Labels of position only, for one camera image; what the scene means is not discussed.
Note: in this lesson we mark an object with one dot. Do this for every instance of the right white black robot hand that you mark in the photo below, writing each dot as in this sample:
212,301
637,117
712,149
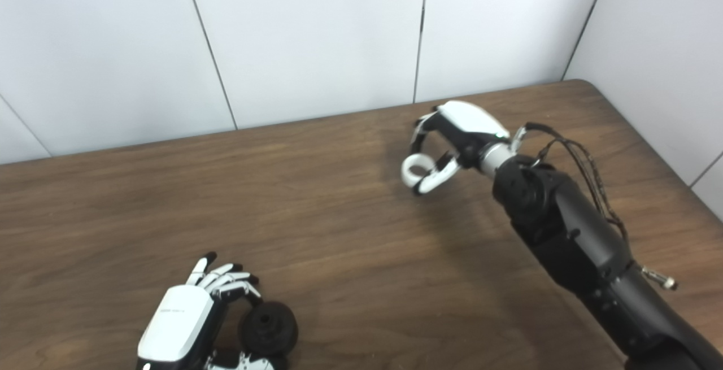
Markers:
469,124

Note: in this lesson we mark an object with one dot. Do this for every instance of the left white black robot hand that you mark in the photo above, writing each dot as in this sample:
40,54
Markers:
175,325

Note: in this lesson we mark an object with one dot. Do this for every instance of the round black gear part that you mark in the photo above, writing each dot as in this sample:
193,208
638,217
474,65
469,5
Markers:
271,327

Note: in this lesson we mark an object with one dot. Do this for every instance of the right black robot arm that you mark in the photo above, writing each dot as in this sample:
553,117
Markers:
570,229

